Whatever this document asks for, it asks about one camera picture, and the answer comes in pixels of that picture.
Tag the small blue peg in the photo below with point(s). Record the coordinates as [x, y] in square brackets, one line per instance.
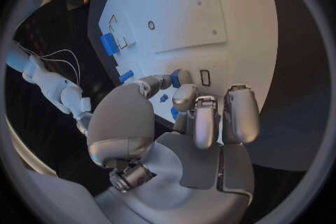
[163, 98]

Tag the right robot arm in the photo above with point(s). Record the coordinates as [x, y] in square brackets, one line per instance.
[49, 81]

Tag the white task board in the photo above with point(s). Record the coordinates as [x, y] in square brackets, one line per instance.
[183, 18]

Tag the blue plug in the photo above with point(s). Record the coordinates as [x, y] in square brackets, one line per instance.
[173, 112]

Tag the blue block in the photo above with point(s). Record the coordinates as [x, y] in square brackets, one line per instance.
[109, 43]

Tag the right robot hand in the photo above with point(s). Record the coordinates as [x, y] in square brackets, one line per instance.
[84, 122]

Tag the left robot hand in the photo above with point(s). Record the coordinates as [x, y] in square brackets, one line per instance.
[162, 165]

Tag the blue cylinder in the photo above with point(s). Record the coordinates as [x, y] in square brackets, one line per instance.
[175, 79]

